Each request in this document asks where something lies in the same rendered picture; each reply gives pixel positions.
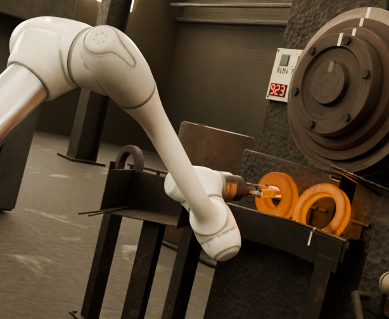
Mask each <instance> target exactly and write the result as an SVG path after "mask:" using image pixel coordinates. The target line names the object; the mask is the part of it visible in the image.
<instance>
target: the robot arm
mask: <svg viewBox="0 0 389 319"><path fill-rule="evenodd" d="M76 87H81V88H85V89H88V90H90V91H94V92H97V93H99V94H102V95H104V96H109V97H110V98H111V99H113V100H114V102H115V103H116V104H117V105H118V106H119V107H120V108H122V109H123V110H124V111H126V112H127V113H128V114H130V116H131V117H133V118H134V119H135V120H136V121H137V122H138V123H139V124H140V125H141V126H142V128H143V129H144V131H145V132H146V133H147V135H148V137H149V138H150V140H151V142H152V143H153V145H154V147H155V149H156V150H157V152H158V154H159V155H160V157H161V159H162V161H163V162H164V164H165V166H166V167H167V170H168V171H169V173H168V174H167V176H166V178H165V183H164V189H165V192H166V194H167V195H168V196H169V197H171V198H172V199H173V200H175V201H177V202H181V204H182V205H183V206H184V207H185V208H186V209H187V211H188V213H189V215H190V217H189V221H190V224H191V227H192V229H193V232H194V234H195V236H196V238H197V240H198V242H199V243H200V244H201V246H202V248H203V250H204V251H205V252H206V253H207V254H208V255H209V257H211V258H212V259H213V260H217V261H225V260H229V259H231V258H233V257H234V256H236V255H237V254H238V252H239V250H240V248H241V236H240V232H239V229H238V226H237V224H236V221H235V219H234V217H233V214H232V213H231V210H230V209H229V207H228V205H227V204H226V203H228V202H229V201H239V200H241V199H242V198H243V197H244V196H245V197H250V196H253V197H256V196H257V197H258V198H262V197H268V198H271V199H272V198H274V197H281V192H280V190H279V189H278V188H277V187H273V186H269V184H265V186H263V185H261V184H260V185H258V184H251V183H246V182H245V181H244V179H243V178H242V177H240V176H237V175H232V174H231V173H229V172H220V171H213V170H211V169H209V168H205V167H202V166H192V164H191V162H190V160H189V158H188V156H187V154H186V152H185V150H184V149H183V147H182V145H181V143H180V141H179V139H178V137H177V135H176V133H175V131H174V129H173V127H172V125H171V124H170V122H169V119H168V118H167V115H166V114H165V111H164V109H163V106H162V104H161V101H160V97H159V95H158V91H157V87H156V83H155V80H154V78H153V76H152V73H151V70H150V67H149V65H148V64H147V62H146V60H145V59H144V57H143V55H142V54H141V52H140V51H139V49H138V48H137V47H136V45H135V44H134V43H133V42H132V41H131V40H130V39H129V38H128V36H126V35H125V34H124V33H123V32H121V31H119V30H118V29H116V28H114V27H111V26H109V25H99V26H96V27H91V26H89V25H87V24H85V23H81V22H77V21H74V20H69V19H65V18H58V17H52V16H42V17H37V18H32V19H29V20H26V21H24V22H22V23H21V24H19V25H18V26H17V27H16V29H14V31H13V33H12V35H11V38H10V56H9V58H8V64H7V69H6V70H5V71H4V72H2V74H0V147H1V146H2V144H3V143H4V142H5V141H6V140H7V139H8V138H9V137H10V136H11V135H12V134H13V133H14V131H15V130H16V129H17V128H18V127H19V126H20V125H21V124H22V123H23V122H24V121H25V120H26V119H27V118H28V117H29V116H30V115H31V114H32V113H33V112H34V111H35V110H36V109H37V108H38V106H39V105H40V104H41V103H42V102H46V101H50V100H53V99H55V98H57V97H58V96H60V95H62V94H64V93H66V92H68V91H70V90H72V89H74V88H76Z"/></svg>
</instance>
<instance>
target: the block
mask: <svg viewBox="0 0 389 319"><path fill-rule="evenodd" d="M386 272H389V219H384V218H379V219H377V220H376V223H375V226H374V231H373V236H372V238H371V243H370V246H369V251H368V254H367V258H366V262H365V265H364V270H363V273H362V277H361V280H360V285H359V290H358V291H364V292H369V293H370V298H369V300H366V299H360V301H361V304H362V309H364V310H366V311H368V312H370V313H372V314H374V315H384V310H385V305H386V300H387V296H386V295H384V294H383V293H382V292H381V290H380V288H379V280H380V278H381V276H382V275H383V274H384V273H386Z"/></svg>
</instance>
